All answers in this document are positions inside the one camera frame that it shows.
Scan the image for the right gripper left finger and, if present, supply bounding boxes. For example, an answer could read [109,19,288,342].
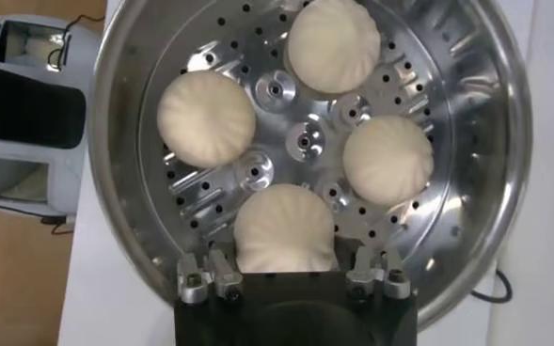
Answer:
[177,248,245,305]

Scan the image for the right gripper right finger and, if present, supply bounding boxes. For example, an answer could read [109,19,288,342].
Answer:
[345,246,412,301]

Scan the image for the white steamed baozi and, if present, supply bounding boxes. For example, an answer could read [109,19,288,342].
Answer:
[341,115,435,208]
[287,0,382,95]
[156,70,258,169]
[232,182,339,274]

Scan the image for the perforated steel steamer basket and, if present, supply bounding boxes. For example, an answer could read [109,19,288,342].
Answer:
[87,0,534,333]

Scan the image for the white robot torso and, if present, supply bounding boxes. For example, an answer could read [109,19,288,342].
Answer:
[0,13,92,217]

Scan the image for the black cooker power cord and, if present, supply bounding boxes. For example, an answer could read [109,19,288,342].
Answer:
[468,267,514,305]

